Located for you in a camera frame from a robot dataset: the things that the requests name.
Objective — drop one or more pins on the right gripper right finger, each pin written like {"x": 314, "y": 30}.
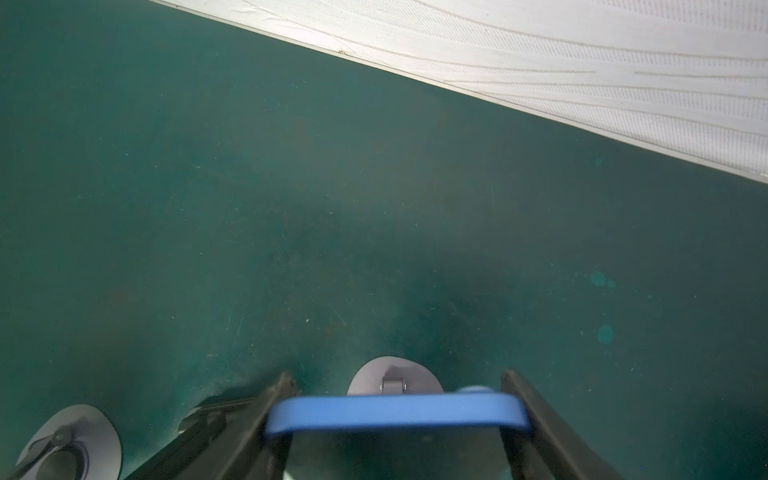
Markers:
{"x": 549, "y": 448}

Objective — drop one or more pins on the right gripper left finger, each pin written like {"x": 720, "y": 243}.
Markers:
{"x": 235, "y": 450}

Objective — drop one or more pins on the blue edged smartphone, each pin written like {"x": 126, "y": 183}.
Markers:
{"x": 469, "y": 407}

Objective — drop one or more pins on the black square phone stand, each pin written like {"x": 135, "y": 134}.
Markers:
{"x": 212, "y": 407}

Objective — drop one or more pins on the lilac phone stand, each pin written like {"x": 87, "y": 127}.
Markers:
{"x": 390, "y": 375}

